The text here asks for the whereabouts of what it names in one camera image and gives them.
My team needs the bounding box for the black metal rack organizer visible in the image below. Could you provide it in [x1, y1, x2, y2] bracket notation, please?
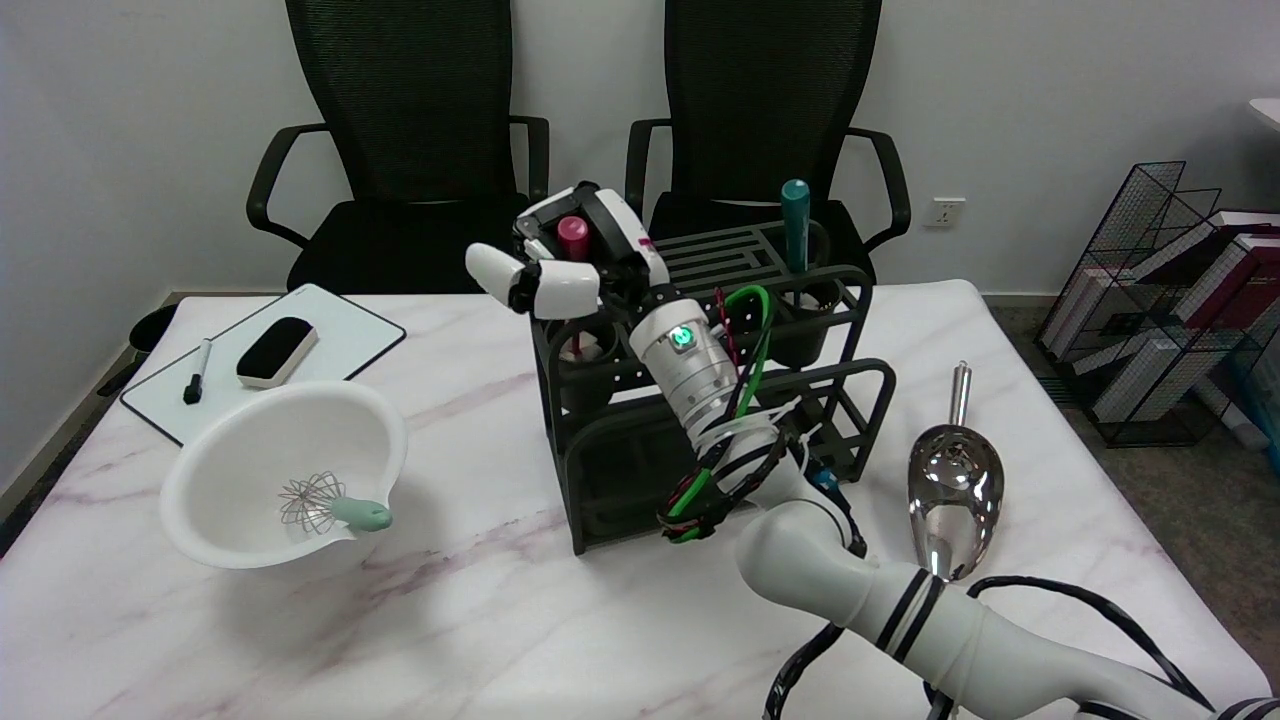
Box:
[527, 222, 896, 556]

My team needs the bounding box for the pink sponge bottle brush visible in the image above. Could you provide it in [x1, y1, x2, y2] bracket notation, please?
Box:
[556, 216, 618, 363]

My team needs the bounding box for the small whiteboard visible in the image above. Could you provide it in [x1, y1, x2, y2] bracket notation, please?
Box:
[120, 284, 407, 447]

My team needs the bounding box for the black whiteboard eraser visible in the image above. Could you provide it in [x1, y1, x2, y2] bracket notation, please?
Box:
[236, 317, 320, 390]

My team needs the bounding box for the black whiteboard marker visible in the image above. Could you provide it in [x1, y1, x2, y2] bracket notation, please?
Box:
[183, 338, 214, 406]

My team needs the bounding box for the white plastic bowl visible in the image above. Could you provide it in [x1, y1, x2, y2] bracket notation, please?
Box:
[160, 380, 408, 570]

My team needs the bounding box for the black mesh office chair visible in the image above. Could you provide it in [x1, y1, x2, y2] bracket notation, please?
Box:
[625, 0, 912, 286]
[247, 0, 552, 295]

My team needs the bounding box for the leaning white book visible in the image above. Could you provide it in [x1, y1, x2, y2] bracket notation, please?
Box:
[1040, 213, 1229, 356]

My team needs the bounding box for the black round floor object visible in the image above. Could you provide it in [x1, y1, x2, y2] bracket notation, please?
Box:
[97, 303, 179, 397]

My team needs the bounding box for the green black cable bundle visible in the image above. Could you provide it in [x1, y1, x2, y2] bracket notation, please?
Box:
[657, 285, 851, 546]

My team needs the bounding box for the teal bottle brush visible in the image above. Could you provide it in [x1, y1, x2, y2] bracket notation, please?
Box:
[780, 178, 813, 306]

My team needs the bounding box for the dark purple book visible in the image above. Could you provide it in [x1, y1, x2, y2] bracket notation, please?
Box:
[1150, 225, 1280, 293]

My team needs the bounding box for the thick black cable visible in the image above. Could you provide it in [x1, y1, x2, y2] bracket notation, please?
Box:
[765, 575, 1216, 720]

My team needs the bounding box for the maroon book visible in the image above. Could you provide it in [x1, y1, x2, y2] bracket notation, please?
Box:
[1198, 245, 1280, 336]

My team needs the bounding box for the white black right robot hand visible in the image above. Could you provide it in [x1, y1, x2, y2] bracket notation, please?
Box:
[465, 182, 671, 321]

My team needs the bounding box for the shiny steel scoop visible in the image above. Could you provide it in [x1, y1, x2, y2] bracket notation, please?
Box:
[907, 361, 1005, 584]

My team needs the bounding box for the wire whisk mint handle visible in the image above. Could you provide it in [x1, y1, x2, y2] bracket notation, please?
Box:
[278, 472, 394, 536]

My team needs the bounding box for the black wire book rack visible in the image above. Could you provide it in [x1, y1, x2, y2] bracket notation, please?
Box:
[1035, 160, 1280, 449]

